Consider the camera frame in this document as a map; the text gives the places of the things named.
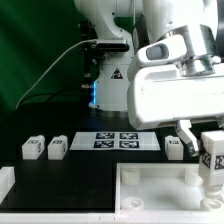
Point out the white sheet with markers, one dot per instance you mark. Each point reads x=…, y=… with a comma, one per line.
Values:
x=115, y=141

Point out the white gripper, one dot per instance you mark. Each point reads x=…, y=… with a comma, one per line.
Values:
x=159, y=96

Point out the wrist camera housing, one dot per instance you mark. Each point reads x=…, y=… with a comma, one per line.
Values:
x=168, y=50

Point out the white left obstacle wall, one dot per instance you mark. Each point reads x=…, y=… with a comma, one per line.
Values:
x=7, y=180

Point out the black camera on base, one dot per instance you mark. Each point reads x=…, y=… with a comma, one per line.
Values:
x=111, y=45

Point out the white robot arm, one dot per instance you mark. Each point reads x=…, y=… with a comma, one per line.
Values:
x=145, y=22

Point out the white square table top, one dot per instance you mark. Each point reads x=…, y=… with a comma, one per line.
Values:
x=151, y=187

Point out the white front rail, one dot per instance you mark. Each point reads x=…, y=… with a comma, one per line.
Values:
x=73, y=219

